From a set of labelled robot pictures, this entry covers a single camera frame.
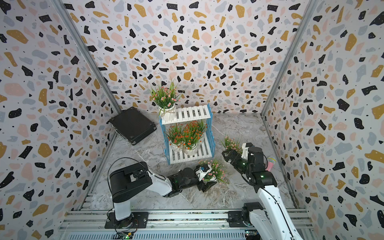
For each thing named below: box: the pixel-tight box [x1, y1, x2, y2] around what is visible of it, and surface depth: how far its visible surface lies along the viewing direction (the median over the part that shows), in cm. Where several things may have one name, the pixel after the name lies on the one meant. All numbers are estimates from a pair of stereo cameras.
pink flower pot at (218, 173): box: [198, 158, 229, 184], surface depth 77 cm
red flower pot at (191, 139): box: [181, 125, 202, 156], surface depth 91 cm
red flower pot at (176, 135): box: [167, 123, 186, 151], surface depth 92 cm
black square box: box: [108, 106, 157, 146], surface depth 111 cm
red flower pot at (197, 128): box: [190, 120, 208, 143], surface depth 93 cm
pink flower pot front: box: [147, 78, 186, 123], surface depth 76 cm
